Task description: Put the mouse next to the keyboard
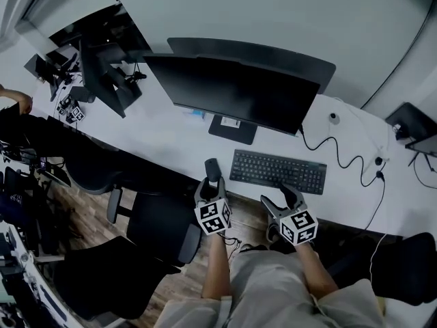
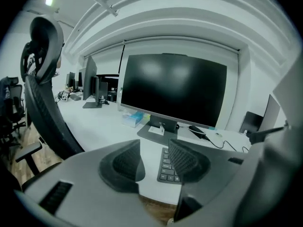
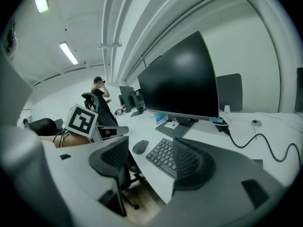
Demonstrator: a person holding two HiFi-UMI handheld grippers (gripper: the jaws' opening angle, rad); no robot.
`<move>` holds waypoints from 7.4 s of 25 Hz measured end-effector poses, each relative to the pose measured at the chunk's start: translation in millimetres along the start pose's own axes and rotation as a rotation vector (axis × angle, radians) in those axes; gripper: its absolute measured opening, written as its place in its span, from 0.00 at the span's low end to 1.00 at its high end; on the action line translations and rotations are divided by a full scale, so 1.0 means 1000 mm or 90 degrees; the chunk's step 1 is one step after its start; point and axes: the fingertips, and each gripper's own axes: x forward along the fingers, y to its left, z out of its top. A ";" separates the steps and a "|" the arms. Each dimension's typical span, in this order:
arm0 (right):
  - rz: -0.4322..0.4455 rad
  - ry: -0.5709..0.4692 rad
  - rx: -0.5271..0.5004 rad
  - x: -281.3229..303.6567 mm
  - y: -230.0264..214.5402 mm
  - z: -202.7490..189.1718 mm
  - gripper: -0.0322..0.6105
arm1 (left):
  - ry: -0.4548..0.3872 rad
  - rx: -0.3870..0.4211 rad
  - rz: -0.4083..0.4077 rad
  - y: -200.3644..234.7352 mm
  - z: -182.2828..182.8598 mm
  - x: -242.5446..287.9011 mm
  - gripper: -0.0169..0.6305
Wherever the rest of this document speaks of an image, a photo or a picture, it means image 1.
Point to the black office chair grey armrests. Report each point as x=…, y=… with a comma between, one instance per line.
x=160, y=224

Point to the black keyboard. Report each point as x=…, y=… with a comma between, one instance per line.
x=273, y=169

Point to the grey round desk grommet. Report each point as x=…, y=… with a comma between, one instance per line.
x=334, y=118

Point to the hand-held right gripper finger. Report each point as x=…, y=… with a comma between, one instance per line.
x=293, y=198
x=273, y=209

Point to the black mouse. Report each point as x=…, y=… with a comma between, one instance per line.
x=212, y=169

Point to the small glowing screen device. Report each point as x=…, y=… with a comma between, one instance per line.
x=43, y=163

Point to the black monitor on heavy stand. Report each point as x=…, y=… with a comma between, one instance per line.
x=102, y=77

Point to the grey roller blind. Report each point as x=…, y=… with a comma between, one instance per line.
x=273, y=12
x=75, y=2

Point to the black rear monitor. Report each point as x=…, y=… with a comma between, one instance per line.
x=293, y=63

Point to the small blue box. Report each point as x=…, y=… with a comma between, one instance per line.
x=199, y=114

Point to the person's right forearm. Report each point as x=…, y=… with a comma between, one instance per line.
x=314, y=272

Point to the white card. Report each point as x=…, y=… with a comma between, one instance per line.
x=230, y=122

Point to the idle hand-held gripper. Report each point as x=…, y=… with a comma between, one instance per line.
x=73, y=113

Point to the small black box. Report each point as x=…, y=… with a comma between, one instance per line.
x=397, y=132

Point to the large black monitor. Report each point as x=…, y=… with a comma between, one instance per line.
x=232, y=87

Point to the person's left forearm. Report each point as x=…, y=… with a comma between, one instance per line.
x=216, y=268

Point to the person's white clog shoe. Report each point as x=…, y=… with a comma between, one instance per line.
x=273, y=232

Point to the white power strip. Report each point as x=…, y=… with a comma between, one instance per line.
x=370, y=165

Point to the person's light grey shirt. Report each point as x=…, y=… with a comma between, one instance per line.
x=273, y=292

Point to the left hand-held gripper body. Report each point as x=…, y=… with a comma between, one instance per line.
x=211, y=217

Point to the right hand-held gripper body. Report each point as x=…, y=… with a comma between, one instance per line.
x=298, y=225

